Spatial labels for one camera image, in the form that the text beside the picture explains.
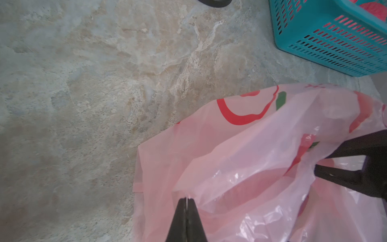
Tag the teal plastic basket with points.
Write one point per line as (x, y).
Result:
(336, 34)

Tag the microphone on black stand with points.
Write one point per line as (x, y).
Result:
(216, 3)

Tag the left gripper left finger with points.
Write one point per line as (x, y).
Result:
(178, 228)

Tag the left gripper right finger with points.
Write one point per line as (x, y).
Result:
(194, 228)

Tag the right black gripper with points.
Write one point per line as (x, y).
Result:
(373, 177)

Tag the plain pink plastic bag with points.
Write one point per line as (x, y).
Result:
(247, 161)

